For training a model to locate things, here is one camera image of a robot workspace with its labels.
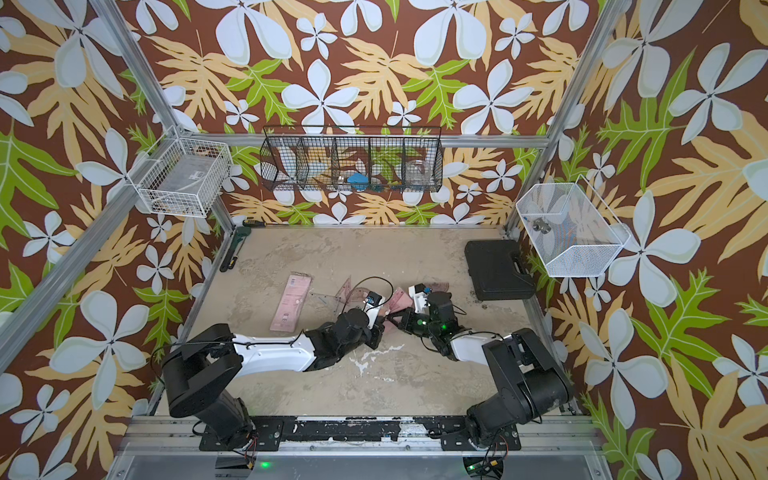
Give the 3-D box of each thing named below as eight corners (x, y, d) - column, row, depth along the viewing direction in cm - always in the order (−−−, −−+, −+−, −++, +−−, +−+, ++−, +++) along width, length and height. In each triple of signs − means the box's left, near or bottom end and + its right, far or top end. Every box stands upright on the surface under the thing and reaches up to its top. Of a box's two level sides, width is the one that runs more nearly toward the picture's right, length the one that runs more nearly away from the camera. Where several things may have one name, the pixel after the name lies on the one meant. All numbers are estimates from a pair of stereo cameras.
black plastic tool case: (475, 303, 101) (480, 293, 96) (463, 250, 116) (466, 239, 111) (531, 303, 101) (539, 293, 96) (512, 250, 116) (518, 239, 111)
